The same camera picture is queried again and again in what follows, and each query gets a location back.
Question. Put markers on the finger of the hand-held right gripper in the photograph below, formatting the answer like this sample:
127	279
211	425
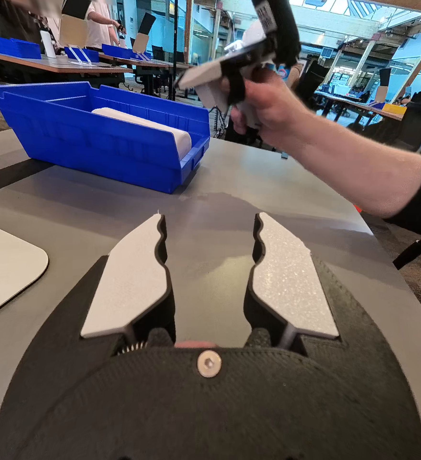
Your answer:
225	61
216	93

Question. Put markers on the person's right hand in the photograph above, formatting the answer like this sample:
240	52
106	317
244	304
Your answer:
279	108

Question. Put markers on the white bottle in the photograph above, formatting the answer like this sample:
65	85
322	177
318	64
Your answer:
142	126

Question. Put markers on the small blue plastic bin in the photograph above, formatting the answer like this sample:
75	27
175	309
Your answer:
13	47
124	52
82	54

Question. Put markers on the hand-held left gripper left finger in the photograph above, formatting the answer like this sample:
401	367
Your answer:
128	287

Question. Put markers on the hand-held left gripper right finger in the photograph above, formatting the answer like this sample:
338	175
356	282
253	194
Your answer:
293	287

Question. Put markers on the black office chair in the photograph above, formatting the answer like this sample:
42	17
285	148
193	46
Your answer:
307	83

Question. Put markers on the person's right forearm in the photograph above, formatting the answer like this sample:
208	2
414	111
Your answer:
368	169

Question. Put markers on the wooden top desk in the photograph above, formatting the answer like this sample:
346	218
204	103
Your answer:
52	65
354	100

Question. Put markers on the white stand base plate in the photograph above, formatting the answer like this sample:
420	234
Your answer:
6	273

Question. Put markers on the black slanted stand leg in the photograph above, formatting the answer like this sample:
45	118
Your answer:
415	253

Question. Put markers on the yellow bin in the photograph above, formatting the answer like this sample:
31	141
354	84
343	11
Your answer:
394	109

